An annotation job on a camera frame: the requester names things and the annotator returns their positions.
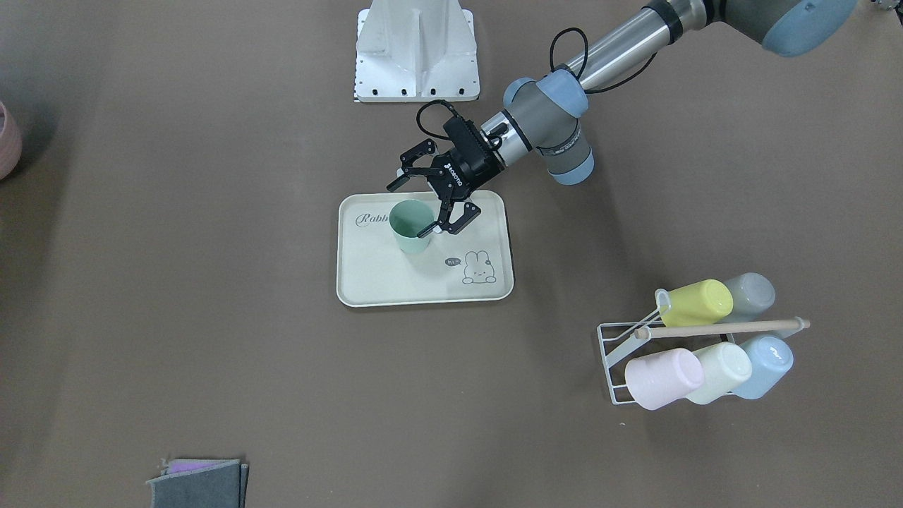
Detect cream white plastic cup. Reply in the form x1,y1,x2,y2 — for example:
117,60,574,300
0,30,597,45
686,341,752,405

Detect yellow plastic cup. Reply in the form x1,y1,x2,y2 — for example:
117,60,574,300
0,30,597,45
661,279,734,326

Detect green plastic cup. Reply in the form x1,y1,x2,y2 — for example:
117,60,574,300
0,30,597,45
388,200,435,254

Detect light blue plastic cup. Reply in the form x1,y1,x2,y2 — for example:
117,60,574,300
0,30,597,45
731,334,794,401

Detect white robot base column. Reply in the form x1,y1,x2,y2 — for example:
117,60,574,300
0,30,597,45
353,1,481,103

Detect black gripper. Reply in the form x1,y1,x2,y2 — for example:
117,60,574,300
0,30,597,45
386,116,505,238

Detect pink plastic cup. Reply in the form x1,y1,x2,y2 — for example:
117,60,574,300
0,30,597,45
625,348,704,411

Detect white plastic tray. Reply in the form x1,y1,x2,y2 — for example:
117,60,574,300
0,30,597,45
336,190,515,308

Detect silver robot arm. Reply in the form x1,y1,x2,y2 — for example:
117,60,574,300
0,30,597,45
387,1,856,238

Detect pink bowl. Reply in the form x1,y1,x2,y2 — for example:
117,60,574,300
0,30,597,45
0,102,23,180

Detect dark wallet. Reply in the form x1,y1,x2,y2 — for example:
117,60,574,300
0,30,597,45
146,459,249,507

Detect grey plastic cup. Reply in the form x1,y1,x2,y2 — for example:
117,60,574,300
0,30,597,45
720,272,776,322

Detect white wire cup rack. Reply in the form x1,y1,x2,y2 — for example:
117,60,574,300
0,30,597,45
596,289,811,411

